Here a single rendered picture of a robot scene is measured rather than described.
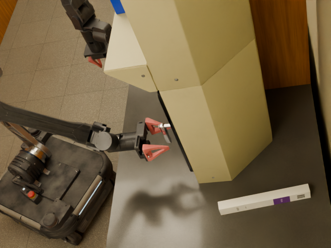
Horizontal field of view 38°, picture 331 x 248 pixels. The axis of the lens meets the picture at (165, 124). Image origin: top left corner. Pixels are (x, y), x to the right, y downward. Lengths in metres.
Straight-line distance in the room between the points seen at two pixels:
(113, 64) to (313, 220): 0.74
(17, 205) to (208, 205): 1.47
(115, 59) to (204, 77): 0.22
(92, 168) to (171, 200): 1.16
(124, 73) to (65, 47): 2.72
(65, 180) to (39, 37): 1.74
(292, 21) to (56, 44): 2.67
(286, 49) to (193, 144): 0.48
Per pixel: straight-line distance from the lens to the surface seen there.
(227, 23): 1.18
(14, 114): 1.42
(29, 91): 3.71
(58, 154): 2.85
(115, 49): 1.24
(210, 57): 1.18
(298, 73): 1.74
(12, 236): 3.03
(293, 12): 1.54
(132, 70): 1.18
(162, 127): 1.42
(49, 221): 2.53
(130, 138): 1.48
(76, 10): 1.65
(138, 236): 1.57
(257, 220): 1.50
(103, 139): 1.44
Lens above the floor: 2.28
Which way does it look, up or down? 49 degrees down
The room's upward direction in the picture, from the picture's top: 24 degrees counter-clockwise
